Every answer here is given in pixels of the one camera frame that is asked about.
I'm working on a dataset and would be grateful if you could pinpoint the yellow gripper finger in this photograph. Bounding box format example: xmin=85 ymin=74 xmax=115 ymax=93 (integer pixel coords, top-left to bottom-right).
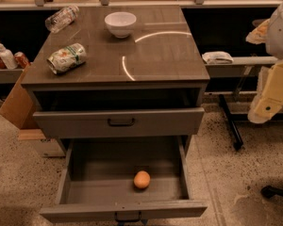
xmin=247 ymin=60 xmax=283 ymax=123
xmin=245 ymin=19 xmax=270 ymax=44

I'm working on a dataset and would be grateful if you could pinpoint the orange fruit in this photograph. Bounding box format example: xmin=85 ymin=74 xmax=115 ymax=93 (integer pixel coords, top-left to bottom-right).
xmin=133 ymin=170 xmax=151 ymax=189

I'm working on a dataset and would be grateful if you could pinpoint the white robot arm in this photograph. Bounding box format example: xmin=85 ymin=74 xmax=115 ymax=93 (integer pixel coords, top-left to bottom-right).
xmin=246 ymin=2 xmax=283 ymax=123

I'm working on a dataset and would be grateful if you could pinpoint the upper grey drawer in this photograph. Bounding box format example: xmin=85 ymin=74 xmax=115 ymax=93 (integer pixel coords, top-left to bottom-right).
xmin=33 ymin=107 xmax=204 ymax=138

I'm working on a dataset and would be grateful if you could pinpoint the grey drawer cabinet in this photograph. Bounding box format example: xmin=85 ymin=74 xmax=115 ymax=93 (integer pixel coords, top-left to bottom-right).
xmin=21 ymin=5 xmax=211 ymax=139

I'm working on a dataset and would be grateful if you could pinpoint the open middle drawer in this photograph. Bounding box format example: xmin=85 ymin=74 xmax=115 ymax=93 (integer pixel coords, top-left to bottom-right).
xmin=40 ymin=137 xmax=207 ymax=223

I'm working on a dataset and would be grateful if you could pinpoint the folded white cloth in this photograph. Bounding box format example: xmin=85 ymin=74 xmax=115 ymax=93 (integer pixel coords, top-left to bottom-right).
xmin=202 ymin=51 xmax=234 ymax=64

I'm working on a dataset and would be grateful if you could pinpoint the black chair base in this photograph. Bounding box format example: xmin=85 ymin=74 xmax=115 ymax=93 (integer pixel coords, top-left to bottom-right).
xmin=260 ymin=186 xmax=283 ymax=199

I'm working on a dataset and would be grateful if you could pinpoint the white ceramic bowl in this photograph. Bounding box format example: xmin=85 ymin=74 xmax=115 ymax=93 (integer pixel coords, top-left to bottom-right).
xmin=105 ymin=11 xmax=137 ymax=39

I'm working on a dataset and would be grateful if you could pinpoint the green and white can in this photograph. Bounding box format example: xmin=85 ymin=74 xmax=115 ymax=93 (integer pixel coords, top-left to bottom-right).
xmin=47 ymin=43 xmax=87 ymax=74

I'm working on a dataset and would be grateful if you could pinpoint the clear plastic bottle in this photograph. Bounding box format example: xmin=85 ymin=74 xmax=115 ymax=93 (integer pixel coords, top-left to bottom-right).
xmin=45 ymin=6 xmax=79 ymax=33

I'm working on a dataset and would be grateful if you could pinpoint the white box on floor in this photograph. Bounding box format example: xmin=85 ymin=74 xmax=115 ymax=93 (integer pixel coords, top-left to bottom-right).
xmin=18 ymin=129 xmax=65 ymax=157

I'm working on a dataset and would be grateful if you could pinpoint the red soda can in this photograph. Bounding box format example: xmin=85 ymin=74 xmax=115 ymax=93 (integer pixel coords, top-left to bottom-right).
xmin=14 ymin=52 xmax=30 ymax=68

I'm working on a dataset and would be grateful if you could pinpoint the cardboard box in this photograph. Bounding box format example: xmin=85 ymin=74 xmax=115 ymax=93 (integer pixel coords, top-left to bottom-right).
xmin=0 ymin=67 xmax=39 ymax=129

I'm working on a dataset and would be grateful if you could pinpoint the white pump bottle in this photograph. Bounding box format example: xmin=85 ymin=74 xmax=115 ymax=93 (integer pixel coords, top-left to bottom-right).
xmin=0 ymin=41 xmax=18 ymax=70

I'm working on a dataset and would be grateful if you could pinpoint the black table leg frame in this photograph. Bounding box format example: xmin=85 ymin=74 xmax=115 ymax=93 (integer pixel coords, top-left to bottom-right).
xmin=218 ymin=94 xmax=283 ymax=151

